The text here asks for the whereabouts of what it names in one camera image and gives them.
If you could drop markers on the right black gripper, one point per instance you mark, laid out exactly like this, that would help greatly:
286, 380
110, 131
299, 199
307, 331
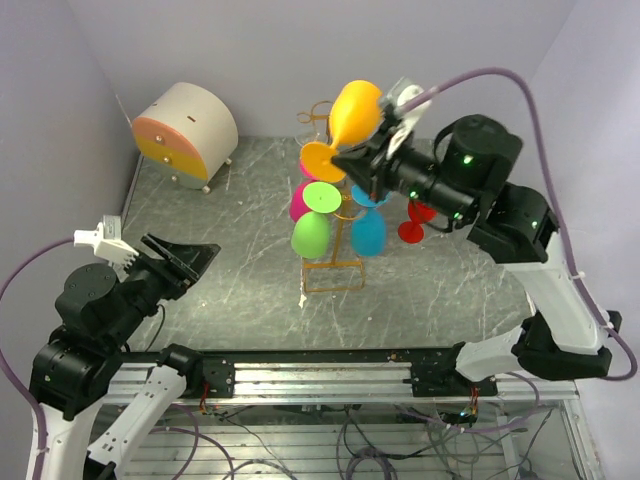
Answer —
372, 167

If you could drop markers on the green plastic wine glass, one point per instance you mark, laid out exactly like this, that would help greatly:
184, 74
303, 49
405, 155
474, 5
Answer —
312, 232

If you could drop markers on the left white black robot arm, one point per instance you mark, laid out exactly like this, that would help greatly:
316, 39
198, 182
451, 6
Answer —
101, 306

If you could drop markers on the white semicircular drawer cabinet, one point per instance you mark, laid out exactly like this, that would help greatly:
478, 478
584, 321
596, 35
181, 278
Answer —
187, 134

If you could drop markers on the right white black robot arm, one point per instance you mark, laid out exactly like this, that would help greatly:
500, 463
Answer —
513, 224

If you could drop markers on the aluminium rail frame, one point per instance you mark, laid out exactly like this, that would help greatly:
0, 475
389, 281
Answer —
349, 415

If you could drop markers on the red plastic wine glass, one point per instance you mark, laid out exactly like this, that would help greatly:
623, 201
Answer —
412, 230

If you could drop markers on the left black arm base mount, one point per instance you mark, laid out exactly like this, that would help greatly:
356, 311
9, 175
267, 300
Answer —
215, 378

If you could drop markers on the blue plastic wine glass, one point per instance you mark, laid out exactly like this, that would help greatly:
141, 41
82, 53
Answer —
368, 231

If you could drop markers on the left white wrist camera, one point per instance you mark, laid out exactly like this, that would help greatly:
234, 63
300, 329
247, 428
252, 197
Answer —
106, 241

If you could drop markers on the orange plastic wine glass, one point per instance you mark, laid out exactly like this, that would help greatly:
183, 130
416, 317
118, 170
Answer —
353, 118

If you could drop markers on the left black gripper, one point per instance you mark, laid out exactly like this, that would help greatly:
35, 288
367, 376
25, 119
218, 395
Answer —
181, 266

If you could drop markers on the pink plastic wine glass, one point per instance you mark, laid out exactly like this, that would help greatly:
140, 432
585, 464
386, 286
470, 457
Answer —
298, 207

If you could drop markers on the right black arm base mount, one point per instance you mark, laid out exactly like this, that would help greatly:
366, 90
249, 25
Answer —
432, 374

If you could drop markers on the gold wire wine glass rack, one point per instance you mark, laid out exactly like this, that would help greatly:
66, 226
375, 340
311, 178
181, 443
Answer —
336, 272

